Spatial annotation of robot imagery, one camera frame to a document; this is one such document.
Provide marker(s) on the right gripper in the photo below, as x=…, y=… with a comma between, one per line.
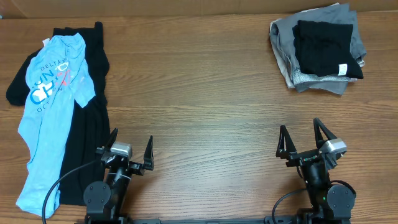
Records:
x=300, y=157

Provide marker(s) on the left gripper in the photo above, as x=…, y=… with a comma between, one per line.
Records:
x=138, y=167

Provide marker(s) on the light blue printed t-shirt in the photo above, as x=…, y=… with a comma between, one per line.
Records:
x=57, y=78

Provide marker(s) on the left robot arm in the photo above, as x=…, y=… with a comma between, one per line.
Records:
x=104, y=199

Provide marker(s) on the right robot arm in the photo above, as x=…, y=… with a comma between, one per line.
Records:
x=331, y=200

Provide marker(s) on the folded beige garment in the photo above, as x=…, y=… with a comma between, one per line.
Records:
x=281, y=62

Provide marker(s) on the folded black garment with tag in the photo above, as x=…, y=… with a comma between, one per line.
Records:
x=323, y=49

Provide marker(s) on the folded grey garment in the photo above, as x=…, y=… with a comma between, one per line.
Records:
x=286, y=40

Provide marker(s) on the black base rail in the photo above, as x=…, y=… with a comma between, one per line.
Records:
x=266, y=220

